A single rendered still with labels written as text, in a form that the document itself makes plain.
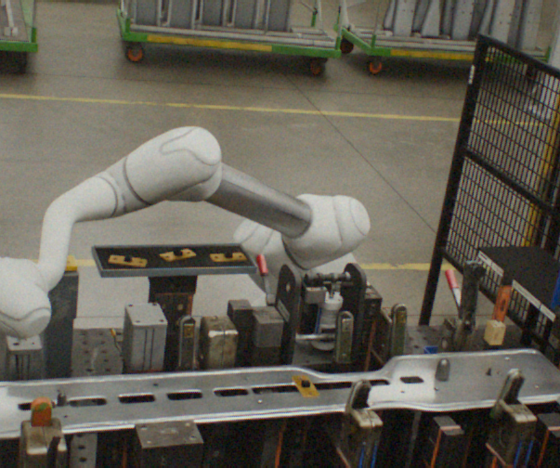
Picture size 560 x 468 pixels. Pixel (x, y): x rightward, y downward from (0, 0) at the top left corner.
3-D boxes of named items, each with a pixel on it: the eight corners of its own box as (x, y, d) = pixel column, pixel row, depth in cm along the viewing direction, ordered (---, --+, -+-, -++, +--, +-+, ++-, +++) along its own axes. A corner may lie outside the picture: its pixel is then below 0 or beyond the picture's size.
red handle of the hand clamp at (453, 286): (461, 323, 248) (442, 267, 256) (457, 328, 250) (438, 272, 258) (475, 322, 249) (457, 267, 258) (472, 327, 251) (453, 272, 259)
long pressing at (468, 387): (-28, 450, 190) (-28, 444, 189) (-35, 386, 209) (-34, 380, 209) (589, 400, 238) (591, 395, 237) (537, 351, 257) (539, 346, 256)
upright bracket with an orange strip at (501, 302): (465, 441, 267) (506, 270, 249) (462, 438, 269) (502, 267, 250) (475, 440, 268) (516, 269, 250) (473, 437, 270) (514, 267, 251)
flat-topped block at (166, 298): (141, 434, 251) (157, 270, 234) (135, 416, 258) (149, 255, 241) (180, 431, 255) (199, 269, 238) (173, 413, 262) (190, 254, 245)
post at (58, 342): (39, 442, 243) (46, 276, 226) (35, 423, 250) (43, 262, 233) (71, 439, 246) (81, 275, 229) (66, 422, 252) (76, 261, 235)
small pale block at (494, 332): (464, 450, 263) (494, 327, 249) (458, 443, 266) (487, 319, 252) (475, 449, 264) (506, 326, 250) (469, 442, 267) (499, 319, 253)
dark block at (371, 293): (337, 445, 258) (364, 297, 242) (327, 429, 264) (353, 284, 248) (355, 443, 260) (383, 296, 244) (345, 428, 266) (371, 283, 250)
